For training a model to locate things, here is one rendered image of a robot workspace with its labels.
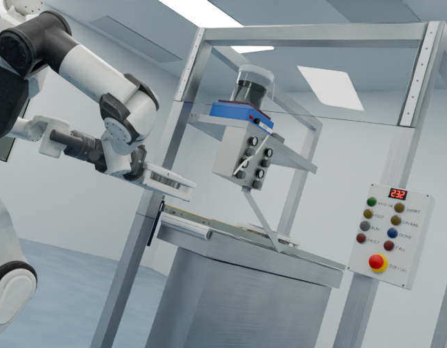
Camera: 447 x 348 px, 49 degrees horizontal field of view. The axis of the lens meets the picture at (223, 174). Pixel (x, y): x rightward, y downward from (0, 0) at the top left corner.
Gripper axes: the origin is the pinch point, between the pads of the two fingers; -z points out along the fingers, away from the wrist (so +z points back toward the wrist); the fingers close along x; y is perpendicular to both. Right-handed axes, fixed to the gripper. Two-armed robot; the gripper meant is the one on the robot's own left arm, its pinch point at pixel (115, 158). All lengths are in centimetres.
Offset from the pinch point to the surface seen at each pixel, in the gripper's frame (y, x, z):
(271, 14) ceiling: -170, -182, -201
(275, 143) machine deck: 12, -27, -63
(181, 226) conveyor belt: -2.0, 17.1, -38.9
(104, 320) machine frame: -17, 62, -28
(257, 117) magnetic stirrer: 10, -35, -51
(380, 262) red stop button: 86, 8, -36
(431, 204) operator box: 93, -11, -43
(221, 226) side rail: 11.9, 12.3, -46.9
